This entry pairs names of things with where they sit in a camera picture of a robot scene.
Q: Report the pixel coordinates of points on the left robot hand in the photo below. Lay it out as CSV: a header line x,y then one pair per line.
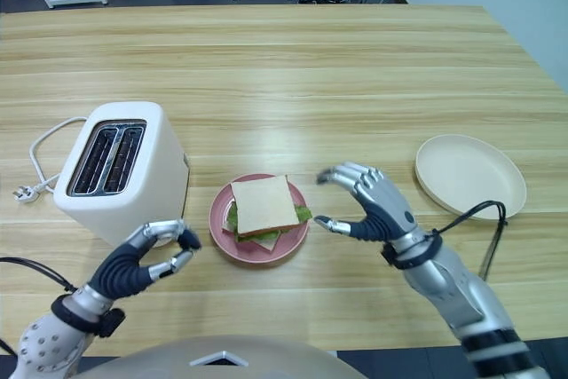
x,y
120,266

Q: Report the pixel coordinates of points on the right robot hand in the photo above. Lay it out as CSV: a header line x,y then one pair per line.
x,y
377,208

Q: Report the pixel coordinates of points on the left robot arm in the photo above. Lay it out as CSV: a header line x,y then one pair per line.
x,y
53,343

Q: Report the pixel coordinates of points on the green lettuce leaf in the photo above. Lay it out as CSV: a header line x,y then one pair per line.
x,y
304,213

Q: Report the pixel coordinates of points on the cream toaster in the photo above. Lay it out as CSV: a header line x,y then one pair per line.
x,y
146,183

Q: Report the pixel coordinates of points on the cream plate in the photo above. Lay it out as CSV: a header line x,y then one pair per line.
x,y
466,175

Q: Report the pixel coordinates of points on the pink plate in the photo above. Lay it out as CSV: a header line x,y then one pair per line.
x,y
222,219

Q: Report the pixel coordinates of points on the bread slice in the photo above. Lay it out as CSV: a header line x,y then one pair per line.
x,y
264,206
269,243

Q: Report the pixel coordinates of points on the robot body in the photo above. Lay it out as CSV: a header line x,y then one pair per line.
x,y
213,359

